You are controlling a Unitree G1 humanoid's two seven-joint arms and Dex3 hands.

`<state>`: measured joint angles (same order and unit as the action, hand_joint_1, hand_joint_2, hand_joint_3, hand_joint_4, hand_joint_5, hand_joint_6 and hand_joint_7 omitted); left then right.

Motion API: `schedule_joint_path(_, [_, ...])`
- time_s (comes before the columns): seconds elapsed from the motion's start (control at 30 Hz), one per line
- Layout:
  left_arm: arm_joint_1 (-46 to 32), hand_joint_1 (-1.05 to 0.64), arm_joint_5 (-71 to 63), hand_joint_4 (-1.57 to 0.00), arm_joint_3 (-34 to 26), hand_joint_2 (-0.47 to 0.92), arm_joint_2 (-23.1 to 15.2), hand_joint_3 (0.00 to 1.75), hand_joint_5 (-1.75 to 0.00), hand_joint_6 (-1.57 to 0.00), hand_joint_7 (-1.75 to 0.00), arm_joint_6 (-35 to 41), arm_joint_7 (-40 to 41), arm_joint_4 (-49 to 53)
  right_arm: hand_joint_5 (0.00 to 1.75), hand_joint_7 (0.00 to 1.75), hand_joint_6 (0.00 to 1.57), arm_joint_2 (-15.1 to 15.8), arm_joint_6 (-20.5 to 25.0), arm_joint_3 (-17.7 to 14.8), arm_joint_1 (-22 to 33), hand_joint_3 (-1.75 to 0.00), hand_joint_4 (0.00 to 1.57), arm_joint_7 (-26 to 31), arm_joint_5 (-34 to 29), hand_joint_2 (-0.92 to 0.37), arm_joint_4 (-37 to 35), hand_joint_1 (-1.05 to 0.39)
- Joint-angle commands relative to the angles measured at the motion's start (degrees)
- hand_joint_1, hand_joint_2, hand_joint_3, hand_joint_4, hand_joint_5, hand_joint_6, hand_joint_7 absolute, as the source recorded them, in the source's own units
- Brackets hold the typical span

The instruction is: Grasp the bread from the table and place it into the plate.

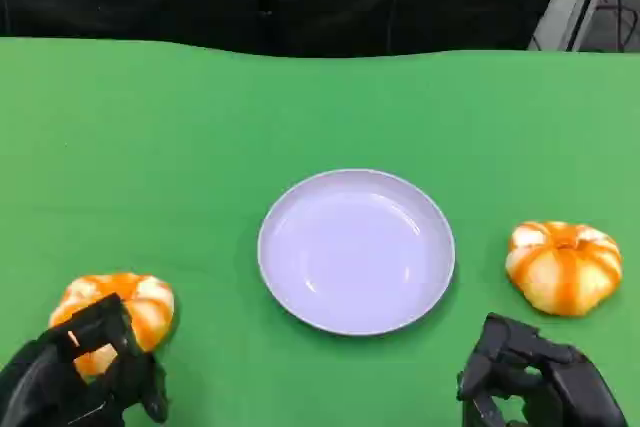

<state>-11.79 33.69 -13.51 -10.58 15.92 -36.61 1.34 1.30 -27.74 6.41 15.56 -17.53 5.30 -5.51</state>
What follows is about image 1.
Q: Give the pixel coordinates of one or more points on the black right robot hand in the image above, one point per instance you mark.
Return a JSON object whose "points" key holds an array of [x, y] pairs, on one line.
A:
{"points": [[575, 377]]}

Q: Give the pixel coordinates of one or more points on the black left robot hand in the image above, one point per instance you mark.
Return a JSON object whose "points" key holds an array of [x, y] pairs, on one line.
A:
{"points": [[45, 387]]}

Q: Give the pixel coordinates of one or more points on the orange and white bread roll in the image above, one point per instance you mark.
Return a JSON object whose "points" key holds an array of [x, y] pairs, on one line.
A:
{"points": [[145, 307], [565, 267]]}

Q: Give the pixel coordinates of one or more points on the lilac plate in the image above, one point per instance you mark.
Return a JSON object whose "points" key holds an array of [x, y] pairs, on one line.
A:
{"points": [[356, 252]]}

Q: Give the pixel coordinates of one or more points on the green table cloth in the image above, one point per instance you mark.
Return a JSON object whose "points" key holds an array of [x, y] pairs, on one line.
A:
{"points": [[200, 147]]}

